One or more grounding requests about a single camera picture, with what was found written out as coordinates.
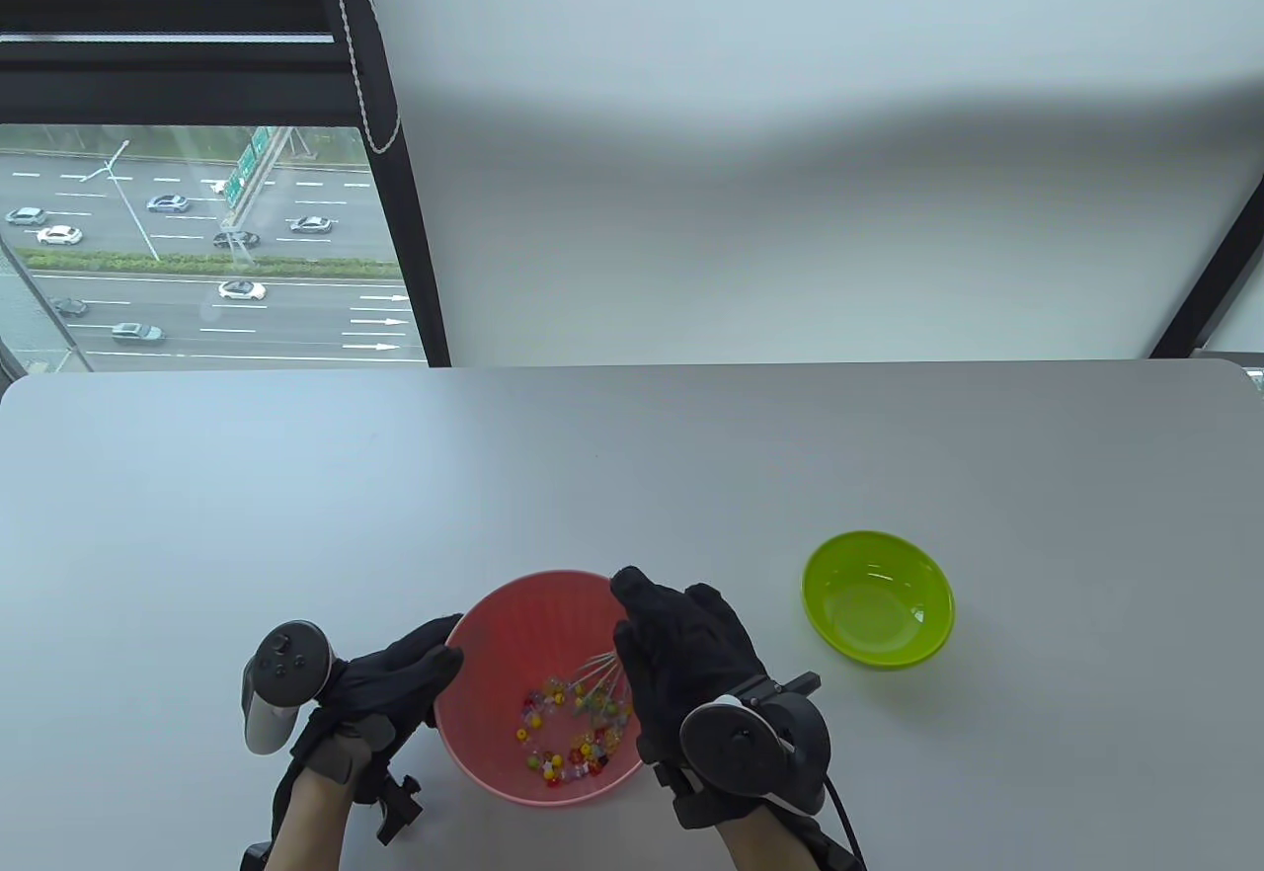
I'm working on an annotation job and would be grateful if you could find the person's right hand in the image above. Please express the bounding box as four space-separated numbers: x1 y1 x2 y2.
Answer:
610 567 771 768

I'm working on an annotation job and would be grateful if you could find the person's left hand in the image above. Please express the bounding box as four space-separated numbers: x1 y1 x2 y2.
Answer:
286 613 465 785

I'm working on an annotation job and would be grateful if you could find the teal wire whisk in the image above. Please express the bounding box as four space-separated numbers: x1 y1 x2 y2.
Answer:
568 649 633 714

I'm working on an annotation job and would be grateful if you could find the pile of colourful plastic decorations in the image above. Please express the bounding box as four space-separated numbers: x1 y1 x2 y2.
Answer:
513 678 638 785

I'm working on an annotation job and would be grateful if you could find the pink plastic salad bowl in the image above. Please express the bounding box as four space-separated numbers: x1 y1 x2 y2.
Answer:
433 570 682 808

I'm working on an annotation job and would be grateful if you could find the green plastic bowl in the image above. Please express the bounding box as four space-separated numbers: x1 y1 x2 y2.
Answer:
801 530 957 670

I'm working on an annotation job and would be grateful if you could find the person's left forearm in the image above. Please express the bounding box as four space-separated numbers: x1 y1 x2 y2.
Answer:
265 767 347 871

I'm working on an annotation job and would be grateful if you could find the person's right forearm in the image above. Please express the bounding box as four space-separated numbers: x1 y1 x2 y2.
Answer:
711 807 821 871

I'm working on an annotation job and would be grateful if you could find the grey left hand controller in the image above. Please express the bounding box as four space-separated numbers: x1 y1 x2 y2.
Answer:
242 620 337 755

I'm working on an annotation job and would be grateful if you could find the white roller blind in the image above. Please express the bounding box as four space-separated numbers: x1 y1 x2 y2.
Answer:
351 0 1264 368

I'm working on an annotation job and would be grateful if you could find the green road sign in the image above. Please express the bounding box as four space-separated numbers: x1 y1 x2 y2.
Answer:
223 126 279 212

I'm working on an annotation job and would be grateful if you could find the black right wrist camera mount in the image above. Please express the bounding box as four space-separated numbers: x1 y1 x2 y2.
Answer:
736 672 823 706

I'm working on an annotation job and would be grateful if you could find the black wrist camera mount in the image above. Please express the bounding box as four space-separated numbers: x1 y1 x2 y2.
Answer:
355 772 424 847
736 672 823 706

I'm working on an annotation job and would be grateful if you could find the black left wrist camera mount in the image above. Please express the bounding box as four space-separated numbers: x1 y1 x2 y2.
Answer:
355 772 424 847

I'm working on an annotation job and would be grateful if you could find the black cable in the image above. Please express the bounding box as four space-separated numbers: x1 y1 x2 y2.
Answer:
820 777 870 871

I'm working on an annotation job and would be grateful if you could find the black slanted window post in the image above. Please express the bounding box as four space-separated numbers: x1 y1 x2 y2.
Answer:
1148 209 1264 358

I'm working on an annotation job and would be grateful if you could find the black window frame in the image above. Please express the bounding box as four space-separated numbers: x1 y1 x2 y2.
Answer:
0 0 450 373

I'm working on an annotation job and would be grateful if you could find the white bead cord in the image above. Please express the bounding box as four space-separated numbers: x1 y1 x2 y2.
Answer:
318 0 401 156

